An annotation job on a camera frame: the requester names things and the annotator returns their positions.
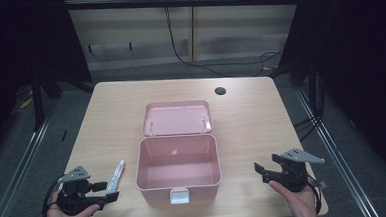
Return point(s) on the pink plastic storage box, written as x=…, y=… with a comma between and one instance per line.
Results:
x=179, y=162

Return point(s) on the black horizontal metal bar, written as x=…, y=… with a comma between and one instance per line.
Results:
x=182, y=3

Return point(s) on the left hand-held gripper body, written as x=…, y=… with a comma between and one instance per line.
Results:
x=73, y=198

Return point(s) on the small black floor object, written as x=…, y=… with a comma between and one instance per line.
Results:
x=64, y=135

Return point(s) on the white ointment tube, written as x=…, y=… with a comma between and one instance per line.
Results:
x=116, y=176

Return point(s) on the black table grommet hole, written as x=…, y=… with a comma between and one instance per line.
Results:
x=220, y=90

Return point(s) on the yellow floor object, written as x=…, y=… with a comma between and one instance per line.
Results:
x=26, y=103

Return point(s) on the metal floor rail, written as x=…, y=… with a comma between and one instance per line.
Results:
x=20, y=164
x=337, y=154

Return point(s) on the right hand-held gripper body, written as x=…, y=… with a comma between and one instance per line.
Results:
x=293, y=175

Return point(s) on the person's right hand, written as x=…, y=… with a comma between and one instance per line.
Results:
x=302, y=204

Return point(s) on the dark curtain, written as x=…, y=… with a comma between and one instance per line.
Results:
x=359, y=63
x=21, y=47

